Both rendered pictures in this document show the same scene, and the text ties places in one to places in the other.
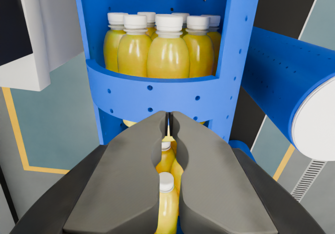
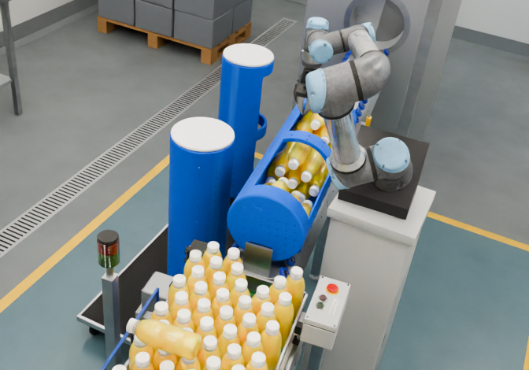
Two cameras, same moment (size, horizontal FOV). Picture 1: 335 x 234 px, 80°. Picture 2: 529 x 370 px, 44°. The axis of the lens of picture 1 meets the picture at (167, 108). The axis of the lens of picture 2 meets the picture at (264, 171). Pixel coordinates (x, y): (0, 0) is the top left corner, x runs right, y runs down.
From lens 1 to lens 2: 2.32 m
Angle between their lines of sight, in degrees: 29
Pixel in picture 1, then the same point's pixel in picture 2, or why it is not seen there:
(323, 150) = (217, 123)
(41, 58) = not seen: hidden behind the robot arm
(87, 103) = (416, 299)
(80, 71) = (410, 335)
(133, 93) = (312, 141)
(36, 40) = not seen: hidden behind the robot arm
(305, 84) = (220, 156)
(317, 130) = (220, 133)
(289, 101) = (229, 152)
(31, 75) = not seen: hidden behind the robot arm
